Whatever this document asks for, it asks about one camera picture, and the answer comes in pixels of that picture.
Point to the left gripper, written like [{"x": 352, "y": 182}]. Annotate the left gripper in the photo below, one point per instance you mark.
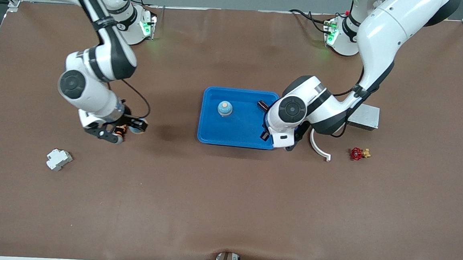
[{"x": 264, "y": 135}]

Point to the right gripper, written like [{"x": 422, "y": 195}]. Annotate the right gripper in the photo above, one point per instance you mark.
[{"x": 126, "y": 120}]

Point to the blue bell with cream button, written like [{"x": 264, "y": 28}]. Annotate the blue bell with cream button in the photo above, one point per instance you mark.
[
  {"x": 137, "y": 130},
  {"x": 224, "y": 108}
]

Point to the dark maroon electrolytic capacitor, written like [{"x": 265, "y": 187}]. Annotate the dark maroon electrolytic capacitor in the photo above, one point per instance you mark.
[{"x": 262, "y": 105}]

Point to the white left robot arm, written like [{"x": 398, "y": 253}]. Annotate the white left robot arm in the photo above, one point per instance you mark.
[{"x": 386, "y": 31}]

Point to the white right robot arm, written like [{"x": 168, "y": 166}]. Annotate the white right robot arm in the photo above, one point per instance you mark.
[{"x": 99, "y": 63}]

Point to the blue plastic tray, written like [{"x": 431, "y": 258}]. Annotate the blue plastic tray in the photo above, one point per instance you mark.
[{"x": 237, "y": 126}]

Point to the red emergency stop orange body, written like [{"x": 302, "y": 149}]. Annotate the red emergency stop orange body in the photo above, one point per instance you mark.
[{"x": 121, "y": 131}]

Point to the white circuit breaker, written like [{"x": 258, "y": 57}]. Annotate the white circuit breaker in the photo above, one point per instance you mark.
[{"x": 58, "y": 159}]

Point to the grey metal box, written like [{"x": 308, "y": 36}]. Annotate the grey metal box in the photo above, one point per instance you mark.
[{"x": 367, "y": 117}]

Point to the white curved plastic bracket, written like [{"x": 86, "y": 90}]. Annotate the white curved plastic bracket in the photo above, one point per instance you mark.
[{"x": 318, "y": 149}]

